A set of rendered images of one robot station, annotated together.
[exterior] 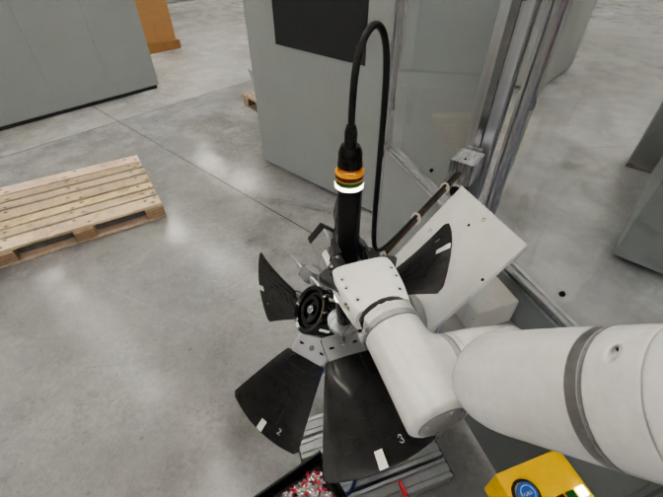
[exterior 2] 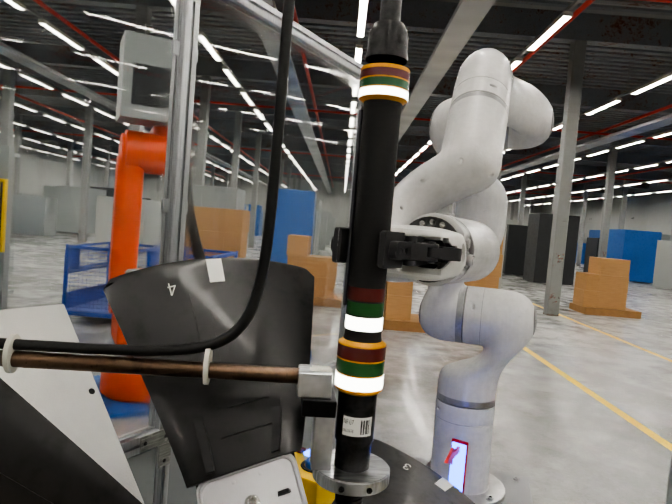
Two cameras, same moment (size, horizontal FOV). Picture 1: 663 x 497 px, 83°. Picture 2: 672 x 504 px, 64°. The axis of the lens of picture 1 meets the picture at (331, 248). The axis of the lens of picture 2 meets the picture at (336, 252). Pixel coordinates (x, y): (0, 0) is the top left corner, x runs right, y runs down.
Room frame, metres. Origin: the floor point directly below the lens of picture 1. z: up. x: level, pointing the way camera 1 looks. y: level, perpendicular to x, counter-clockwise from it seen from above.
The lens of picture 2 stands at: (0.82, 0.31, 1.50)
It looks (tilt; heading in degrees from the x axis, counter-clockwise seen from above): 3 degrees down; 229
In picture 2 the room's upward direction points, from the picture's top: 5 degrees clockwise
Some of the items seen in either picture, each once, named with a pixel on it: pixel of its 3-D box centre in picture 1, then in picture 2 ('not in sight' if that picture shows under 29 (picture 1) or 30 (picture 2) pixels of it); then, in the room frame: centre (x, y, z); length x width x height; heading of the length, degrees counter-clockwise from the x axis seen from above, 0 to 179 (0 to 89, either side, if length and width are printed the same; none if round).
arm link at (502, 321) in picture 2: not in sight; (486, 345); (-0.14, -0.30, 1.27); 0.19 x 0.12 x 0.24; 120
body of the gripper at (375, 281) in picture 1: (372, 293); (414, 248); (0.39, -0.06, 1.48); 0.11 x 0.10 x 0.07; 18
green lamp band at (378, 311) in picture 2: not in sight; (365, 307); (0.49, -0.03, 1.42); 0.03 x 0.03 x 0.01
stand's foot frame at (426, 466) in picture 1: (368, 451); not in sight; (0.68, -0.17, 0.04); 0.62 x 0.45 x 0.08; 108
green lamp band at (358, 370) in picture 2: not in sight; (360, 363); (0.49, -0.03, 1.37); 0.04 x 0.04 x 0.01
